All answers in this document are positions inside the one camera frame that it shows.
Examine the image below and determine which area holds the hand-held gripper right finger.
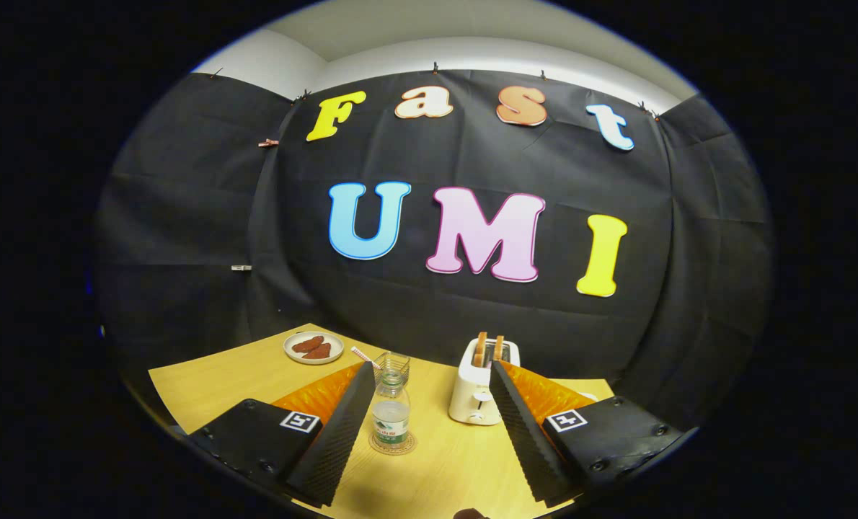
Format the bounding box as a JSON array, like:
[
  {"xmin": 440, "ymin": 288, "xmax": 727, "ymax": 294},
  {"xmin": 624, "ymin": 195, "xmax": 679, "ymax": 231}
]
[{"xmin": 488, "ymin": 360, "xmax": 689, "ymax": 508}]

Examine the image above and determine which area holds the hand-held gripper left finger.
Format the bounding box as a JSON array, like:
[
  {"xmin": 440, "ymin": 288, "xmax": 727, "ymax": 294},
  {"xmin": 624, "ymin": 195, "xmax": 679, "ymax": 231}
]
[{"xmin": 187, "ymin": 361, "xmax": 377, "ymax": 508}]

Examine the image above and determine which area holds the round cork coaster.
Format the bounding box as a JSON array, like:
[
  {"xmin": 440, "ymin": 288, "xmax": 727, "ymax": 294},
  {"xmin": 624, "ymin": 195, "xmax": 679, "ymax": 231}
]
[{"xmin": 368, "ymin": 430, "xmax": 417, "ymax": 456}]

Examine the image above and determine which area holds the clear plastic bottle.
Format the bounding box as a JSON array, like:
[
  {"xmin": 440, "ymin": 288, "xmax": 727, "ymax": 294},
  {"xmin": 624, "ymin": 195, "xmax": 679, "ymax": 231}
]
[{"xmin": 371, "ymin": 368, "xmax": 411, "ymax": 449}]

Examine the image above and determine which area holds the white toaster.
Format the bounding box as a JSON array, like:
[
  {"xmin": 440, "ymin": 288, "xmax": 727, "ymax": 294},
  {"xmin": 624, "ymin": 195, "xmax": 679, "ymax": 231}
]
[{"xmin": 448, "ymin": 337, "xmax": 521, "ymax": 426}]

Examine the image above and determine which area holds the wooden table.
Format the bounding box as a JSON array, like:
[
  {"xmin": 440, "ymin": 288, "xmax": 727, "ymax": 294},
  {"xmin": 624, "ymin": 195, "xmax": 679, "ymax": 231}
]
[{"xmin": 148, "ymin": 323, "xmax": 615, "ymax": 519}]

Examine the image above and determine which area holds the round white plate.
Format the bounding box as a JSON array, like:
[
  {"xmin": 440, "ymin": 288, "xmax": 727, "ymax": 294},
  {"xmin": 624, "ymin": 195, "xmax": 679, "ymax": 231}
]
[{"xmin": 283, "ymin": 331, "xmax": 345, "ymax": 365}]

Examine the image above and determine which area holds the black backdrop cloth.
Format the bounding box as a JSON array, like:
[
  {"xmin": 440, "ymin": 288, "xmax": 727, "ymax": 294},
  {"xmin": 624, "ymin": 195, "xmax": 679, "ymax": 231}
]
[{"xmin": 96, "ymin": 68, "xmax": 774, "ymax": 433}]

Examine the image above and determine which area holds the wire mesh holder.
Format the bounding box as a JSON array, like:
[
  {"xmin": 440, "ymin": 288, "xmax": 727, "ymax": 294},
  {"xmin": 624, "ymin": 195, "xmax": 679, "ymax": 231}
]
[{"xmin": 372, "ymin": 351, "xmax": 411, "ymax": 386}]

